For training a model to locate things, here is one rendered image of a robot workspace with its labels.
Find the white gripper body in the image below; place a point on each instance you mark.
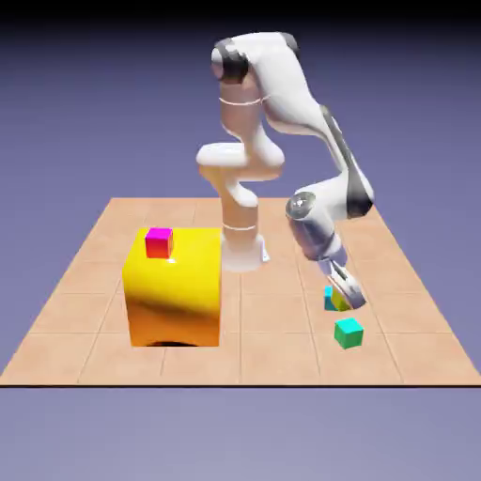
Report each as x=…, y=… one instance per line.
x=351, y=288

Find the large yellow box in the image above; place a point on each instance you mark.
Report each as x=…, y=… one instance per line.
x=173, y=293

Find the small green cube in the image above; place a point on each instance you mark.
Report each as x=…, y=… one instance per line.
x=348, y=333

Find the small magenta cube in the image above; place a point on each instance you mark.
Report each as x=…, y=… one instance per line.
x=158, y=243

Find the small yellow-green cube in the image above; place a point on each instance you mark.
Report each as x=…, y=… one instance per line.
x=339, y=302

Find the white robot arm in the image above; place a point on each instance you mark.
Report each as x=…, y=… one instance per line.
x=240, y=124

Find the small cyan cube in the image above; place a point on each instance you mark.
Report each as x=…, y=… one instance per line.
x=328, y=298

